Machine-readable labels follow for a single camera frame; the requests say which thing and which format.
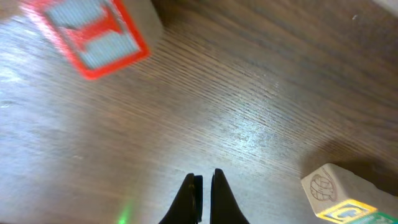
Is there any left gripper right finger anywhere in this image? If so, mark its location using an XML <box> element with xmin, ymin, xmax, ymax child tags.
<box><xmin>210</xmin><ymin>169</ymin><xmax>249</xmax><ymax>224</ymax></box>

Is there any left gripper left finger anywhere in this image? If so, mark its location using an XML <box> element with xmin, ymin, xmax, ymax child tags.
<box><xmin>159</xmin><ymin>173</ymin><xmax>203</xmax><ymax>224</ymax></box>

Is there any yellow C letter block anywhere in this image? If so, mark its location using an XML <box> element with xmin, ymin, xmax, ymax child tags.
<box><xmin>301</xmin><ymin>163</ymin><xmax>397</xmax><ymax>224</ymax></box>

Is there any green V letter block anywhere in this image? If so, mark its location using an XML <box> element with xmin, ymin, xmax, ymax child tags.
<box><xmin>348</xmin><ymin>212</ymin><xmax>397</xmax><ymax>224</ymax></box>

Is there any red I block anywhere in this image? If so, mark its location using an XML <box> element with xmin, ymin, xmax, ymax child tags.
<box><xmin>20</xmin><ymin>0</ymin><xmax>163</xmax><ymax>80</ymax></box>

